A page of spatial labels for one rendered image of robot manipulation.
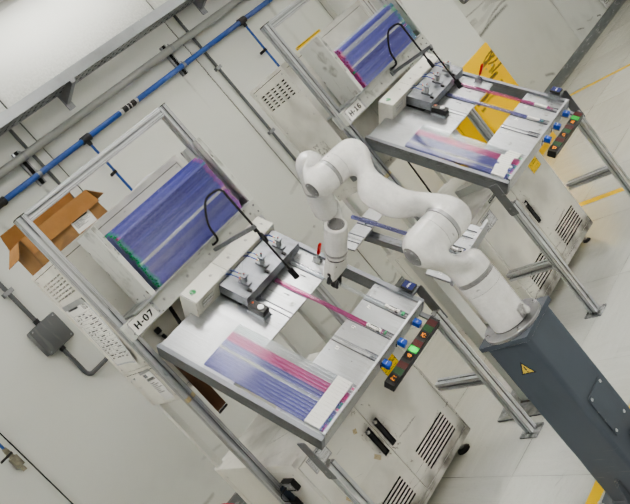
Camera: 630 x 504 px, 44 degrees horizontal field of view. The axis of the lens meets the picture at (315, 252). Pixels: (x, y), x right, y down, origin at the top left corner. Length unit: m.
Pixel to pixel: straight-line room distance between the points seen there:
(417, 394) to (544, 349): 1.03
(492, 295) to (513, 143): 1.50
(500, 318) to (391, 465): 1.04
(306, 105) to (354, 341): 1.39
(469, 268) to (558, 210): 1.96
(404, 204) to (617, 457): 0.98
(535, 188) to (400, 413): 1.46
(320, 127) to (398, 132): 0.38
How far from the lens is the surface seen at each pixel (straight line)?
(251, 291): 2.92
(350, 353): 2.80
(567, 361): 2.41
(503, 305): 2.31
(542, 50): 7.55
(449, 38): 5.87
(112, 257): 2.89
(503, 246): 3.80
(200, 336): 2.90
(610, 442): 2.51
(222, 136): 5.06
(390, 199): 2.29
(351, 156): 2.40
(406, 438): 3.22
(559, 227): 4.14
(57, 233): 3.21
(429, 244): 2.19
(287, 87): 3.82
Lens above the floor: 1.68
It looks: 11 degrees down
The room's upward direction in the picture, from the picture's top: 41 degrees counter-clockwise
